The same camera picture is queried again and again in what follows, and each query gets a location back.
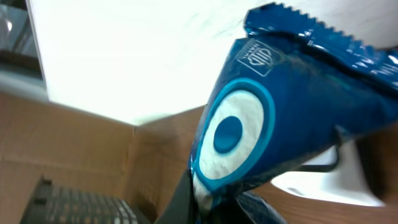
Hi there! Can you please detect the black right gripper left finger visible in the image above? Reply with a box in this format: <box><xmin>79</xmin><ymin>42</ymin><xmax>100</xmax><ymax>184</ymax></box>
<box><xmin>154</xmin><ymin>169</ymin><xmax>197</xmax><ymax>224</ymax></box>

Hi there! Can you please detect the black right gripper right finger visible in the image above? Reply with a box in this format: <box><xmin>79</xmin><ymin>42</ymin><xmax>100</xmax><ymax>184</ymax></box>
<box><xmin>236</xmin><ymin>191</ymin><xmax>288</xmax><ymax>224</ymax></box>

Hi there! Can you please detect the blue Oreo cookie pack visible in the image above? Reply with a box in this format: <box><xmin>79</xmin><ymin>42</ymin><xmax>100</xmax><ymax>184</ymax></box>
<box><xmin>190</xmin><ymin>3</ymin><xmax>397</xmax><ymax>213</ymax></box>

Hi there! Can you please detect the grey plastic shopping basket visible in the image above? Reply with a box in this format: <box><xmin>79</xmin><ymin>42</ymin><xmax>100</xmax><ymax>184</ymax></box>
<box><xmin>20</xmin><ymin>177</ymin><xmax>150</xmax><ymax>224</ymax></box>

